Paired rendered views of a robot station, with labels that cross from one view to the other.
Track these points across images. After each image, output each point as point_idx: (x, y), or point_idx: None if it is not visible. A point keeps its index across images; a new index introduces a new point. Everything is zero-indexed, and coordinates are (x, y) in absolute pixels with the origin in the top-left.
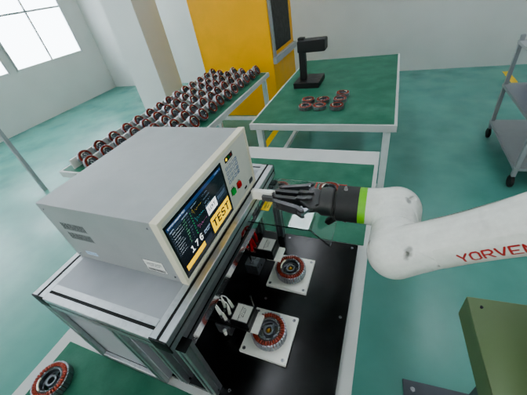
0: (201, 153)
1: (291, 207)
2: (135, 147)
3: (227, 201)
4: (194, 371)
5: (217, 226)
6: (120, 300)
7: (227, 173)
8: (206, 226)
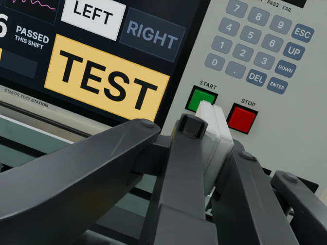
0: None
1: (32, 165)
2: None
3: (151, 86)
4: None
5: (66, 86)
6: None
7: (225, 21)
8: (34, 28)
